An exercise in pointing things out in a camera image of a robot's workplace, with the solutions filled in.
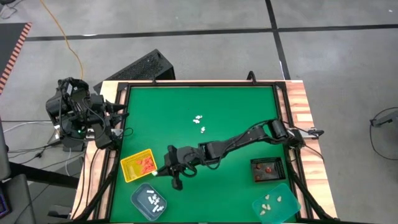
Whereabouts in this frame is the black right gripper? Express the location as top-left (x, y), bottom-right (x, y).
top-left (156, 145), bottom-right (205, 191)

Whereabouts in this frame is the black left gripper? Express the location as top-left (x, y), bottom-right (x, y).
top-left (89, 94), bottom-right (130, 125)

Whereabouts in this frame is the blue plastic bin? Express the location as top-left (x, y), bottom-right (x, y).
top-left (130, 182), bottom-right (168, 222)

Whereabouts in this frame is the yellow plastic basket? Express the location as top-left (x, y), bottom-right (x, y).
top-left (120, 148), bottom-right (158, 184)

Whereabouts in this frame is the black perforated computer case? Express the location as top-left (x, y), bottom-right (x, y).
top-left (93, 49), bottom-right (177, 95)

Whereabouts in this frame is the green table mat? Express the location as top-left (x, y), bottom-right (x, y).
top-left (109, 84), bottom-right (299, 222)

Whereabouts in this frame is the black metal beam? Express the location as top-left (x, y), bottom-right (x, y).
top-left (9, 161), bottom-right (80, 190)

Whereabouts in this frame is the black plastic basket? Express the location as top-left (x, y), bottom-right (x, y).
top-left (250, 156), bottom-right (287, 183)

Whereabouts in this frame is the black table foot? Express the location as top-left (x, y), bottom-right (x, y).
top-left (46, 205), bottom-right (71, 218)

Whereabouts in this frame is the grey panel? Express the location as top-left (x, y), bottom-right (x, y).
top-left (0, 118), bottom-right (12, 181)

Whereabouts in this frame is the teal plastic bin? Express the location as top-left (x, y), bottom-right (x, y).
top-left (251, 182), bottom-right (302, 224)

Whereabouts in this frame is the hazard striped black mat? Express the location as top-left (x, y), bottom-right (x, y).
top-left (0, 22), bottom-right (33, 94)

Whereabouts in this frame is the grey hub box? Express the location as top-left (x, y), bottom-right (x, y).
top-left (303, 126), bottom-right (325, 139)

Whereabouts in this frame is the black diagonal frame strut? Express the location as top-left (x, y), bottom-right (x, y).
top-left (284, 152), bottom-right (330, 221)
top-left (74, 169), bottom-right (114, 221)

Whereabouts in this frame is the yellow cable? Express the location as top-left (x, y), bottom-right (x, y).
top-left (39, 0), bottom-right (84, 80)

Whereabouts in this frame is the black aluminium table frame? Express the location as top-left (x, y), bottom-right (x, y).
top-left (93, 80), bottom-right (312, 223)

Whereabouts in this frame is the white cable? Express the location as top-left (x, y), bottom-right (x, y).
top-left (0, 121), bottom-right (52, 133)

